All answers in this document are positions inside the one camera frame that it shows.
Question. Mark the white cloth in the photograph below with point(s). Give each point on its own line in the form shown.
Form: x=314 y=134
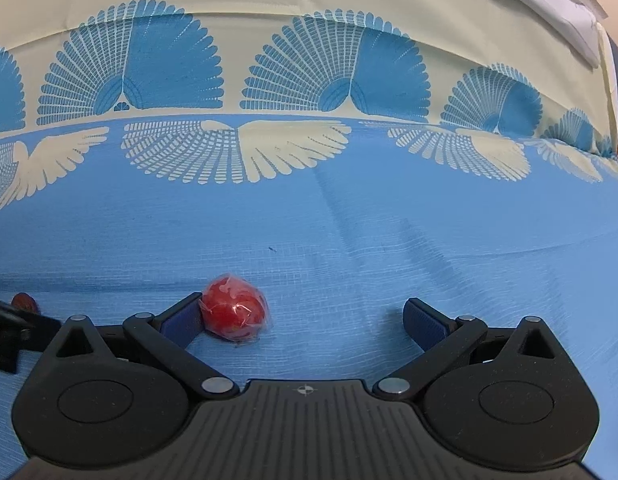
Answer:
x=554 y=0

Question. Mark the red fruit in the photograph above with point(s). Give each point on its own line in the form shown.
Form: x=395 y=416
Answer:
x=25 y=302
x=234 y=310

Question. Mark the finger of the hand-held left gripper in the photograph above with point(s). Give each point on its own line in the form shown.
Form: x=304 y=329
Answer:
x=19 y=330

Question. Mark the blue fan print bedsheet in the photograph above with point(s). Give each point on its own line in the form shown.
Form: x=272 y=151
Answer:
x=309 y=230

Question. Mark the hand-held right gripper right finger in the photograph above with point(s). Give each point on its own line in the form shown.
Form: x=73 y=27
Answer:
x=424 y=330

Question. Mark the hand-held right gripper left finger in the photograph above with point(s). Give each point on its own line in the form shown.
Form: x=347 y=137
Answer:
x=181 y=322

